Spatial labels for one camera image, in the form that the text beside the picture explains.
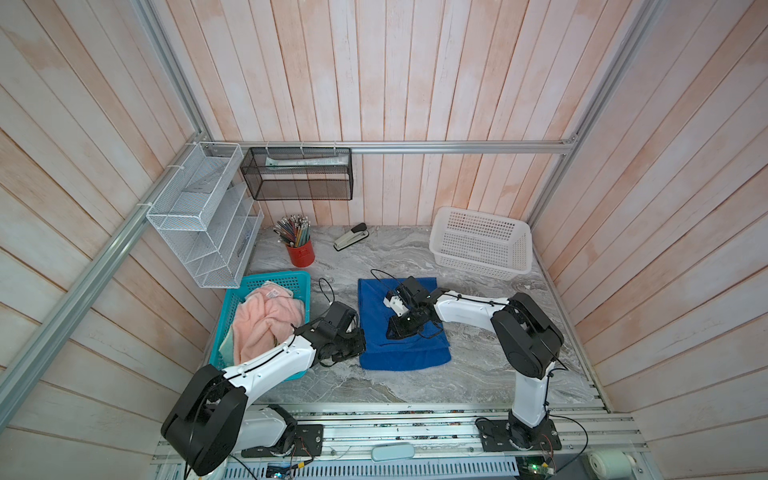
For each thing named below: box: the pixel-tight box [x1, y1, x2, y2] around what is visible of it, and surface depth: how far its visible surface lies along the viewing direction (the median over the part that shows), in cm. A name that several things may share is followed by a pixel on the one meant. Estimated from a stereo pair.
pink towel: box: [232, 280, 305, 365], surface depth 91 cm
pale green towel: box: [218, 325, 235, 367], surface depth 81 cm
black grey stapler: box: [333, 222, 369, 251], surface depth 117 cm
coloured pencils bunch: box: [273, 214, 311, 248], surface depth 103 cm
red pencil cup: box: [286, 240, 315, 268], surface depth 111 cm
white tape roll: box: [588, 450, 637, 480], surface depth 65 cm
